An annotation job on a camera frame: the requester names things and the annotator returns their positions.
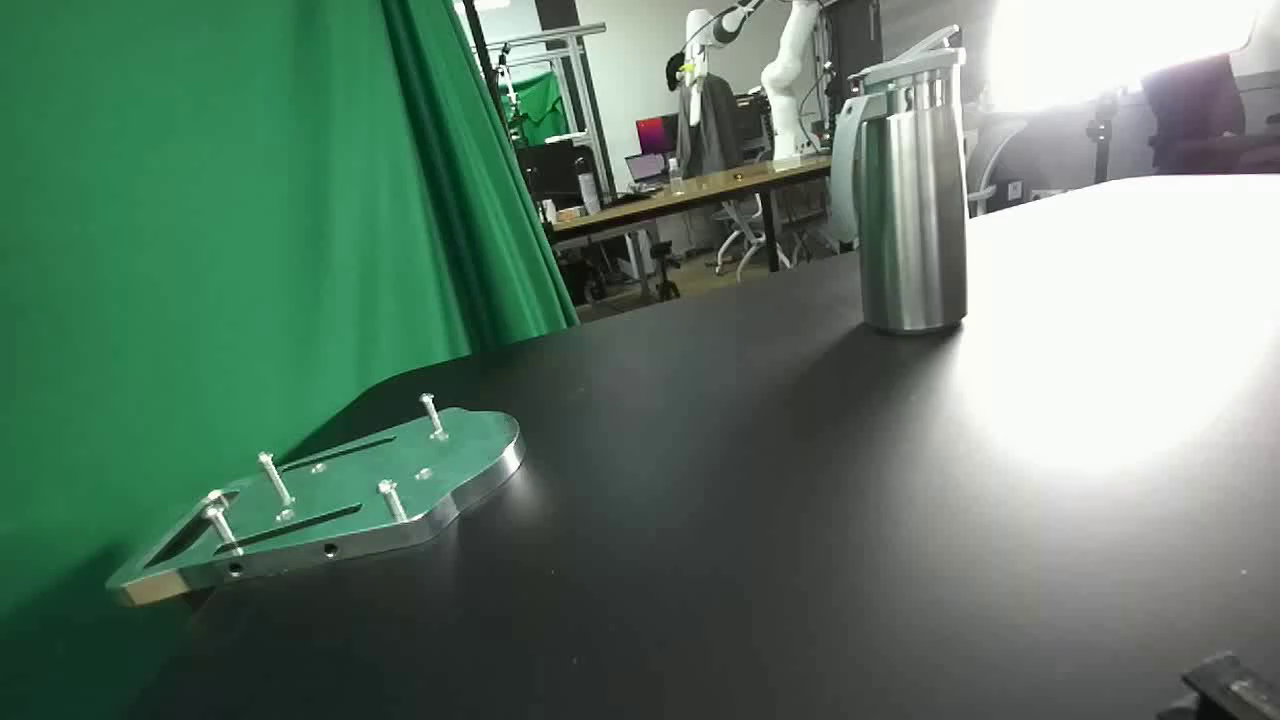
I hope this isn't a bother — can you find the metal mounting plate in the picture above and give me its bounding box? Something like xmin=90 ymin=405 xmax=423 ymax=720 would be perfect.
xmin=103 ymin=405 xmax=530 ymax=611

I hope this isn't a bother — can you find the dark computer monitor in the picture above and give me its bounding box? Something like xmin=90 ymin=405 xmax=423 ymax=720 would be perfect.
xmin=633 ymin=111 xmax=685 ymax=160

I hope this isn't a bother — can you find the silver bolt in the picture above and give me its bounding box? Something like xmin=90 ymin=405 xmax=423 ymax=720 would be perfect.
xmin=415 ymin=386 xmax=454 ymax=445
xmin=378 ymin=477 xmax=415 ymax=527
xmin=258 ymin=446 xmax=299 ymax=522
xmin=202 ymin=486 xmax=249 ymax=561

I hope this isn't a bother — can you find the black clamp corner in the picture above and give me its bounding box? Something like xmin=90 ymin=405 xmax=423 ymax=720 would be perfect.
xmin=1155 ymin=648 xmax=1280 ymax=720

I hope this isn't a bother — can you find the dark office chair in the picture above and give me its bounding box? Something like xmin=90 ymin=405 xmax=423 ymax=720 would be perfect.
xmin=1140 ymin=52 xmax=1254 ymax=177

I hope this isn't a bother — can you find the wooden background table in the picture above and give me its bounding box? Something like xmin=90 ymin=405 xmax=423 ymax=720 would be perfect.
xmin=543 ymin=150 xmax=835 ymax=304

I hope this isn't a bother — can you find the green fabric backdrop curtain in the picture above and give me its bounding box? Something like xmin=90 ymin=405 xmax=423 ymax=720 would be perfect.
xmin=0 ymin=0 xmax=585 ymax=720

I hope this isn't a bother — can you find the stainless steel thermos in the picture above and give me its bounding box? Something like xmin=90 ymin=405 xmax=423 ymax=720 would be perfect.
xmin=828 ymin=26 xmax=971 ymax=340

